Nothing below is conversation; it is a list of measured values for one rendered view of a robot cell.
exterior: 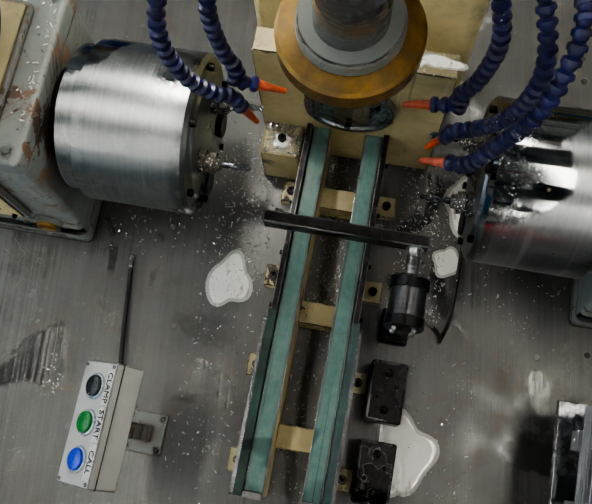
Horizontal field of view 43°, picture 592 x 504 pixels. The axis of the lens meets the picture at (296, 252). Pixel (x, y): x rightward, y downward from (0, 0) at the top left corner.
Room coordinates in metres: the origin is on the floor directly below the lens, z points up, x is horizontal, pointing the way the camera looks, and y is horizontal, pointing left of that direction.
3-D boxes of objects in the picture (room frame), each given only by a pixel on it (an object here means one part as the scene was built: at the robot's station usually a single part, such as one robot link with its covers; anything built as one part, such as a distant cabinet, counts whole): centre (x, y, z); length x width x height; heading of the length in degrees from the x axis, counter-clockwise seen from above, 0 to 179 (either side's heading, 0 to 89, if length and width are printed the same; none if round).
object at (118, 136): (0.55, 0.25, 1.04); 0.37 x 0.25 x 0.25; 72
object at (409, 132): (0.59, -0.13, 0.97); 0.30 x 0.11 x 0.34; 72
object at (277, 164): (0.54, 0.00, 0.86); 0.07 x 0.06 x 0.12; 72
